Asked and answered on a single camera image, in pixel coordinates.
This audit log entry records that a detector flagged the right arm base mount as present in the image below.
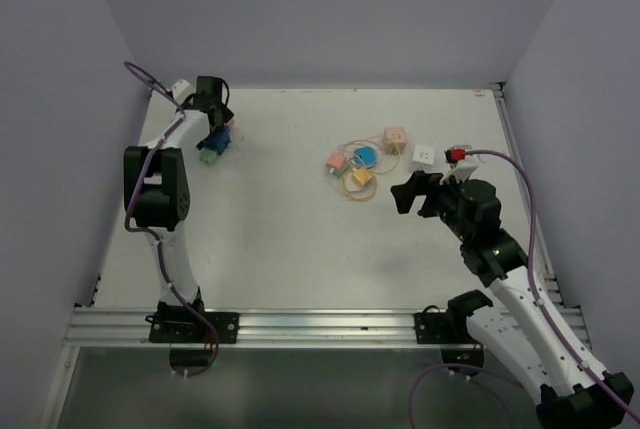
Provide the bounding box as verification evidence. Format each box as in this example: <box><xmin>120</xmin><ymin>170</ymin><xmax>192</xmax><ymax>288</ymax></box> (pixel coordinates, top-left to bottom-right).
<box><xmin>413</xmin><ymin>290</ymin><xmax>493</xmax><ymax>345</ymax></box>

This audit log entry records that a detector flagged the white cube socket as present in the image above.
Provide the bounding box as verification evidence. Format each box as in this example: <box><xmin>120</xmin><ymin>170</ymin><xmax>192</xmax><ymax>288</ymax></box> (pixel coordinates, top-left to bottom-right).
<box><xmin>411</xmin><ymin>144</ymin><xmax>435</xmax><ymax>172</ymax></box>

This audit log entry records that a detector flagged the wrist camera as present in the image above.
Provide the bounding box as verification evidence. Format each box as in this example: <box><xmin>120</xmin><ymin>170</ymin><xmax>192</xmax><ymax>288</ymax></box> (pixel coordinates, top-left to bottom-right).
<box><xmin>441</xmin><ymin>145</ymin><xmax>482</xmax><ymax>184</ymax></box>
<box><xmin>171</xmin><ymin>79</ymin><xmax>195</xmax><ymax>101</ymax></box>

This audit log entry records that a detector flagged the yellow charging cable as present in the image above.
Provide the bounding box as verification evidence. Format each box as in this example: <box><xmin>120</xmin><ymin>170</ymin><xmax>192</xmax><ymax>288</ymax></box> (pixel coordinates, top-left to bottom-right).
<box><xmin>329</xmin><ymin>135</ymin><xmax>402</xmax><ymax>202</ymax></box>

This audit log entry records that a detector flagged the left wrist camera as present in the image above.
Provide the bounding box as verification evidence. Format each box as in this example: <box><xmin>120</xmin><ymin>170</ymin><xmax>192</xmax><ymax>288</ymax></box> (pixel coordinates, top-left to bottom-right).
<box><xmin>171</xmin><ymin>79</ymin><xmax>195</xmax><ymax>101</ymax></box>

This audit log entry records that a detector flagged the salmon plug with cable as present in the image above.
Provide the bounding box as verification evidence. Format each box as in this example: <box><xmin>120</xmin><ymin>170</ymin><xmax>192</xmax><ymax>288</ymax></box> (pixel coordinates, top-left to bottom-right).
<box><xmin>325</xmin><ymin>152</ymin><xmax>346</xmax><ymax>175</ymax></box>

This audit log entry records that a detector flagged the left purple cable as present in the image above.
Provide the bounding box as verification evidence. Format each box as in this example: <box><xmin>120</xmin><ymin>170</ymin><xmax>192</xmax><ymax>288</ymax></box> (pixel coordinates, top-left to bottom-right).
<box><xmin>122</xmin><ymin>60</ymin><xmax>211</xmax><ymax>330</ymax></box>

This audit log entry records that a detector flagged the dark blue cube socket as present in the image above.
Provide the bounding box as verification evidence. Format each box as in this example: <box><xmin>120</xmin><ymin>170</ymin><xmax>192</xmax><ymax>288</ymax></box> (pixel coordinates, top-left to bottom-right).
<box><xmin>204</xmin><ymin>127</ymin><xmax>231</xmax><ymax>155</ymax></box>

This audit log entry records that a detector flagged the pink cube socket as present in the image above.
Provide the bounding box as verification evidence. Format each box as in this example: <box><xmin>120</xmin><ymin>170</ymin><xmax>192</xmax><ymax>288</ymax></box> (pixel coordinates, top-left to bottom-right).
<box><xmin>383</xmin><ymin>126</ymin><xmax>407</xmax><ymax>155</ymax></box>

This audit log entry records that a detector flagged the light blue plug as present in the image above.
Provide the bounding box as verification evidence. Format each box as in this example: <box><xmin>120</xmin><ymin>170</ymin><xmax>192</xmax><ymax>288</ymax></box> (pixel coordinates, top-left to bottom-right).
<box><xmin>352</xmin><ymin>146</ymin><xmax>378</xmax><ymax>169</ymax></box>

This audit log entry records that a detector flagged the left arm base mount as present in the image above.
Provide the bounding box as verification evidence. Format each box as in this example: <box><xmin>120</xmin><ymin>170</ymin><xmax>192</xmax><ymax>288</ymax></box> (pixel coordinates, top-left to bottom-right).
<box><xmin>145</xmin><ymin>301</ymin><xmax>240</xmax><ymax>344</ymax></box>

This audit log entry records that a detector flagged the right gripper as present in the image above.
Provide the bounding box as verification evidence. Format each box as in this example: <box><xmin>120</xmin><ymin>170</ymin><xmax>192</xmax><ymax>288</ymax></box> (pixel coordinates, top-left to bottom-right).
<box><xmin>390</xmin><ymin>168</ymin><xmax>472</xmax><ymax>242</ymax></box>

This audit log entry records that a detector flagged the aluminium front rail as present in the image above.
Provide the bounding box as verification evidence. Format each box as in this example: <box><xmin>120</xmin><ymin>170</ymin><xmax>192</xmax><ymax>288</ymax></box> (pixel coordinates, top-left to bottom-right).
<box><xmin>63</xmin><ymin>307</ymin><xmax>441</xmax><ymax>350</ymax></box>

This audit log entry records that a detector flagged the yellow plug with cable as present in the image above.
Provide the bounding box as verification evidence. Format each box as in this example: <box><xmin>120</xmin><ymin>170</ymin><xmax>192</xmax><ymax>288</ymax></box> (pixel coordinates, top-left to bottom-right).
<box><xmin>351</xmin><ymin>167</ymin><xmax>373</xmax><ymax>189</ymax></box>

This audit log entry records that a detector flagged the aluminium rail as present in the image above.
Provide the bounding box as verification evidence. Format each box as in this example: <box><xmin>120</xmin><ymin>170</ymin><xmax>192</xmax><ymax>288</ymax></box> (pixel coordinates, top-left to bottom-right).
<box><xmin>63</xmin><ymin>307</ymin><xmax>441</xmax><ymax>350</ymax></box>
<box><xmin>489</xmin><ymin>81</ymin><xmax>584</xmax><ymax>320</ymax></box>

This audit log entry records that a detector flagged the aluminium right rail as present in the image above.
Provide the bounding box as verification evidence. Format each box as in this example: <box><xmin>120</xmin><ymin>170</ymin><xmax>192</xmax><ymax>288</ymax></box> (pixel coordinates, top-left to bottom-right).
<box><xmin>489</xmin><ymin>81</ymin><xmax>584</xmax><ymax>320</ymax></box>

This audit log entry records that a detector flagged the teal plug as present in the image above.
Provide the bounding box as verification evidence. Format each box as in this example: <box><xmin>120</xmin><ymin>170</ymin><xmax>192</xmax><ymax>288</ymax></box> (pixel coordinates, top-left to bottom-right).
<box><xmin>332</xmin><ymin>159</ymin><xmax>349</xmax><ymax>178</ymax></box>

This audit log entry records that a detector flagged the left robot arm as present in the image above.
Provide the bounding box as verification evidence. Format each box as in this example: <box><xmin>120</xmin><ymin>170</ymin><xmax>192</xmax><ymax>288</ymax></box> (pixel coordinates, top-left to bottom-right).
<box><xmin>123</xmin><ymin>76</ymin><xmax>234</xmax><ymax>342</ymax></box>

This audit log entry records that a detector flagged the pink charging cable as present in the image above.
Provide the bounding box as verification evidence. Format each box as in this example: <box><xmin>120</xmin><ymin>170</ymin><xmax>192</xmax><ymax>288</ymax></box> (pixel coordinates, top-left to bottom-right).
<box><xmin>327</xmin><ymin>140</ymin><xmax>386</xmax><ymax>185</ymax></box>

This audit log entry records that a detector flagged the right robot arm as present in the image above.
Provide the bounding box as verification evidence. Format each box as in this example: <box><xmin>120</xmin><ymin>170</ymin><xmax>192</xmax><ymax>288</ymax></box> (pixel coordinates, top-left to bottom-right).
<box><xmin>391</xmin><ymin>171</ymin><xmax>634</xmax><ymax>428</ymax></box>

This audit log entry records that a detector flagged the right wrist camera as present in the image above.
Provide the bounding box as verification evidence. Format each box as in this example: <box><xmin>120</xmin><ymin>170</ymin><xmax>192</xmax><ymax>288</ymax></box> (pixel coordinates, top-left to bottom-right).
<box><xmin>441</xmin><ymin>145</ymin><xmax>482</xmax><ymax>184</ymax></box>

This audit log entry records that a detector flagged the green plug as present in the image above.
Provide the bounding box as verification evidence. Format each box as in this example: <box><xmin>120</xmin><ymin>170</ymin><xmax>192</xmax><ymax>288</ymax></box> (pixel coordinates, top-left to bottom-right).
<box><xmin>199</xmin><ymin>148</ymin><xmax>219</xmax><ymax>166</ymax></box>

